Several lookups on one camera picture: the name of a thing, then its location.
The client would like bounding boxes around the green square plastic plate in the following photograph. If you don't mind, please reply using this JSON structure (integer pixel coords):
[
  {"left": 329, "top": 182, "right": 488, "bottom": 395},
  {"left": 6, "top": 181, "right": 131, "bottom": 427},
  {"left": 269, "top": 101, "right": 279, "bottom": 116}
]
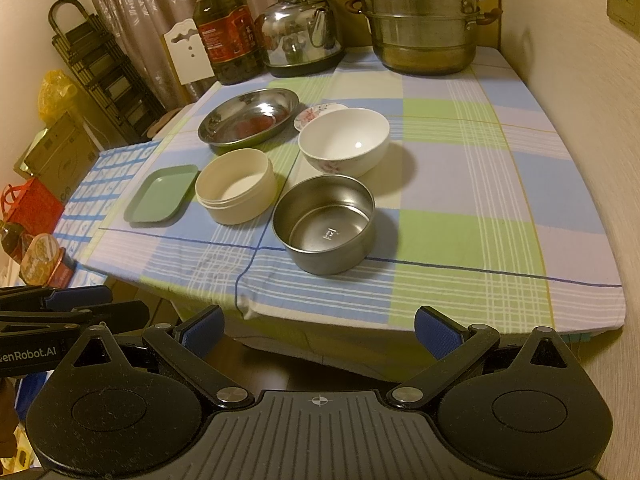
[{"left": 124, "top": 165, "right": 198, "bottom": 224}]

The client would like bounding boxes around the cream plastic bowl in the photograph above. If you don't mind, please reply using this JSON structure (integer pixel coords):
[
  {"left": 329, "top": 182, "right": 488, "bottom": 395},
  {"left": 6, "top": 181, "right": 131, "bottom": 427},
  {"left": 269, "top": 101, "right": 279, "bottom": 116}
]
[{"left": 195, "top": 148, "right": 277, "bottom": 226}]

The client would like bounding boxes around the stainless steel bowl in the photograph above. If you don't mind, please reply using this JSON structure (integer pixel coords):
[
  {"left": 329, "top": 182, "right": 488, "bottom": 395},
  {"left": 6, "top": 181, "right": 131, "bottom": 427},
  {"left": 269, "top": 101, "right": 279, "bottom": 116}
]
[{"left": 272, "top": 174, "right": 375, "bottom": 275}]

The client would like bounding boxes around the steel oval plate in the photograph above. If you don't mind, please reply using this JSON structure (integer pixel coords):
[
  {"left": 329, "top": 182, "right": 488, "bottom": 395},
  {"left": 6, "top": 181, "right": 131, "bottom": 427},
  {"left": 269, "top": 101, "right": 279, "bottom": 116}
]
[{"left": 198, "top": 88, "right": 300, "bottom": 153}]

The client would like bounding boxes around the white floral ceramic bowl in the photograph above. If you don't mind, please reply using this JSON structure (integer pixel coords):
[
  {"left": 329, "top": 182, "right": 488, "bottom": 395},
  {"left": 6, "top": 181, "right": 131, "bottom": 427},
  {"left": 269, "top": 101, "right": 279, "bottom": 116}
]
[{"left": 298, "top": 108, "right": 390, "bottom": 178}]

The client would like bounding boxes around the small floral saucer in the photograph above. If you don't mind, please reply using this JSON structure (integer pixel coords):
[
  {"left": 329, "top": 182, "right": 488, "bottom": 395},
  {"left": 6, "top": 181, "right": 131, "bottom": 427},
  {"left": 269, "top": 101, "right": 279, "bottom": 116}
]
[{"left": 293, "top": 103, "right": 347, "bottom": 132}]

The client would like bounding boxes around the packaged food jar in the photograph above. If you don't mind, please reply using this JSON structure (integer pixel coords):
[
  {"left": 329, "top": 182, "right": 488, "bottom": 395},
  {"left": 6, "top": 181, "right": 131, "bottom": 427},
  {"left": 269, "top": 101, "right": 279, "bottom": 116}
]
[{"left": 20, "top": 234, "right": 76, "bottom": 289}]

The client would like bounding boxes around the cardboard box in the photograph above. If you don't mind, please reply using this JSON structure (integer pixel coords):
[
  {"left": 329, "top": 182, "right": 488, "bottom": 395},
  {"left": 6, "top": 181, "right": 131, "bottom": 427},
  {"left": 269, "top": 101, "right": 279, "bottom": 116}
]
[{"left": 14, "top": 113, "right": 100, "bottom": 204}]

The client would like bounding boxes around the plaid tablecloth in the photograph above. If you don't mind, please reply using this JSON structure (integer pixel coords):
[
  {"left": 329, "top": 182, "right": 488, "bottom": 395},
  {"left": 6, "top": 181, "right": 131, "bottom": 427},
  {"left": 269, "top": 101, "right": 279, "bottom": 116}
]
[{"left": 81, "top": 48, "right": 626, "bottom": 334}]

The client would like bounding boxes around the yellow plastic bag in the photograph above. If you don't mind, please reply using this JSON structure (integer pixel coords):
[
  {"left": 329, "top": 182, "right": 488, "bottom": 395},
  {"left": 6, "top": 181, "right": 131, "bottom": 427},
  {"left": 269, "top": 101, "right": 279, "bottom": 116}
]
[{"left": 38, "top": 70, "right": 82, "bottom": 128}]

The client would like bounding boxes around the black folding rack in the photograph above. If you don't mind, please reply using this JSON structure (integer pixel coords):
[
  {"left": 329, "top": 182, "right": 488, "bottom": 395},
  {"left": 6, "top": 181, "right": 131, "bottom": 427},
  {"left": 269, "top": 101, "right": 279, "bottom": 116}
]
[{"left": 48, "top": 0, "right": 166, "bottom": 144}]

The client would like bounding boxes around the white wooden chair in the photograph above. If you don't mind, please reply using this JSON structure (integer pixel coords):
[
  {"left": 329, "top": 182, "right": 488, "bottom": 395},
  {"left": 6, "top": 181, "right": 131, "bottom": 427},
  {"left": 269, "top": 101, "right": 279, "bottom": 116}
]
[{"left": 143, "top": 18, "right": 215, "bottom": 139}]

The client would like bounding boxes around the cooking oil bottle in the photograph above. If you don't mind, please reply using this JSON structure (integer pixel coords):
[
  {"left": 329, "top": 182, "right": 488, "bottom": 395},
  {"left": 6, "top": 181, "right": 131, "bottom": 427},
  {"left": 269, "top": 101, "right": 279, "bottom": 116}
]
[{"left": 193, "top": 0, "right": 264, "bottom": 86}]

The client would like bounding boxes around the stainless steel kettle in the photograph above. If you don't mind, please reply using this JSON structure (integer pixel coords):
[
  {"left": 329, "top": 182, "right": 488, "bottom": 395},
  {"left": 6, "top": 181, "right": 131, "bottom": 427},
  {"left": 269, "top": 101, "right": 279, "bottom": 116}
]
[{"left": 255, "top": 0, "right": 345, "bottom": 78}]

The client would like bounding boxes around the stainless steel steamer pot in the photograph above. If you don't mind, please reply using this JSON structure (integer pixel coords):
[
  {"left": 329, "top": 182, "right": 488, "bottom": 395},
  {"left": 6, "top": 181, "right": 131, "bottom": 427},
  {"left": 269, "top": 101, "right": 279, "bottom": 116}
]
[{"left": 345, "top": 0, "right": 502, "bottom": 76}]

